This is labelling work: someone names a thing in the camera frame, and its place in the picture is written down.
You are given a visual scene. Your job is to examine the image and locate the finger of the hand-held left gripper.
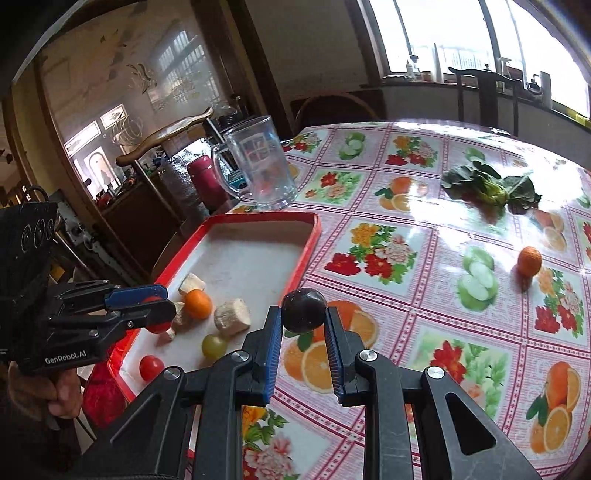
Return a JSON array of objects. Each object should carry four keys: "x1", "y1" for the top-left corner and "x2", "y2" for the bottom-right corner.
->
[
  {"x1": 54, "y1": 279, "x2": 170, "y2": 315},
  {"x1": 58, "y1": 300, "x2": 177, "y2": 343}
]

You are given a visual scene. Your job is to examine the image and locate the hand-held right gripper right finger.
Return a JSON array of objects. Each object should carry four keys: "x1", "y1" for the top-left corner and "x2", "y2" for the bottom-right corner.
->
[{"x1": 324, "y1": 306, "x2": 529, "y2": 480}]

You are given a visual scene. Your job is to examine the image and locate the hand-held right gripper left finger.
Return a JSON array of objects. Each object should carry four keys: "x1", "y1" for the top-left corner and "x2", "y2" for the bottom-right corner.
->
[{"x1": 74, "y1": 305, "x2": 284, "y2": 480}]

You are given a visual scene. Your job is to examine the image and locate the dark purple plum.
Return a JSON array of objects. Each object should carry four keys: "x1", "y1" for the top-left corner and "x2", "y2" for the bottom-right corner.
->
[{"x1": 281, "y1": 288, "x2": 328, "y2": 334}]

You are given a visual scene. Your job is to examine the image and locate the red rectangular tray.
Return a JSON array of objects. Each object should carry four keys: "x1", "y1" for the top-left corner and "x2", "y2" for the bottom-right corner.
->
[{"x1": 107, "y1": 211, "x2": 322, "y2": 402}]

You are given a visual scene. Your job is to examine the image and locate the small orange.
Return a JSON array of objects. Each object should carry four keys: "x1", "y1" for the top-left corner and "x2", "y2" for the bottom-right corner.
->
[
  {"x1": 184, "y1": 289, "x2": 214, "y2": 321},
  {"x1": 516, "y1": 246, "x2": 543, "y2": 278}
]

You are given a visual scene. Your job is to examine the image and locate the person's left hand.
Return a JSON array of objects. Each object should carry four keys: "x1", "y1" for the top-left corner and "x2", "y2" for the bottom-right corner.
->
[{"x1": 8, "y1": 362, "x2": 85, "y2": 431}]

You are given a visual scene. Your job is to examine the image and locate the green grape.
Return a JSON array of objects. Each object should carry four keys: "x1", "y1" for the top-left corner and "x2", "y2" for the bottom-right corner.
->
[{"x1": 202, "y1": 334, "x2": 228, "y2": 360}]

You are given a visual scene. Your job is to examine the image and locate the red plastic bag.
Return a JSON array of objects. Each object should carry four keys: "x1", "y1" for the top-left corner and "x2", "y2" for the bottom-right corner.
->
[{"x1": 83, "y1": 362, "x2": 126, "y2": 430}]

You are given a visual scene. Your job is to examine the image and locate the maroon bottle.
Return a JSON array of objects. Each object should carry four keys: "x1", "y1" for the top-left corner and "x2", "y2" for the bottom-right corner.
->
[{"x1": 187, "y1": 155, "x2": 230, "y2": 212}]

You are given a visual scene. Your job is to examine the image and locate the light wooden chair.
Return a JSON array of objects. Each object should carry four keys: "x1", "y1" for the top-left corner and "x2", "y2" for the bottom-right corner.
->
[{"x1": 115, "y1": 107, "x2": 215, "y2": 195}]

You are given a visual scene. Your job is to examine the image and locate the clear glass mug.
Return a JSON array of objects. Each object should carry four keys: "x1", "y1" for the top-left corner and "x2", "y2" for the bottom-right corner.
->
[{"x1": 212, "y1": 115, "x2": 298, "y2": 212}]

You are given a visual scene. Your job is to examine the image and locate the etched glass panel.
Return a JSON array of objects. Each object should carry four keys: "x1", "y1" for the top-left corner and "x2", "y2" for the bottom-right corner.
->
[{"x1": 37, "y1": 0, "x2": 259, "y2": 222}]

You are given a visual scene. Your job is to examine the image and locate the green leafy vegetable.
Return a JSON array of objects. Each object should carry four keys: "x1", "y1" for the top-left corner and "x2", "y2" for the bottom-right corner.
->
[{"x1": 440, "y1": 159, "x2": 543, "y2": 215}]

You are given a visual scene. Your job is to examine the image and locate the round-backed chair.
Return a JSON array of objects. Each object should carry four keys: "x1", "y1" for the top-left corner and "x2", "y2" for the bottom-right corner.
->
[{"x1": 293, "y1": 92, "x2": 375, "y2": 132}]

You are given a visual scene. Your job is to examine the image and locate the dark wooden chair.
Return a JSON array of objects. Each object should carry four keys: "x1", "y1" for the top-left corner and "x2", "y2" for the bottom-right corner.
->
[{"x1": 448, "y1": 67, "x2": 522, "y2": 134}]

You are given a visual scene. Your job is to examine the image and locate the barred window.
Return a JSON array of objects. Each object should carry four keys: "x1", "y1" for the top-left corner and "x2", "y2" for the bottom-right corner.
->
[{"x1": 346, "y1": 0, "x2": 591, "y2": 121}]

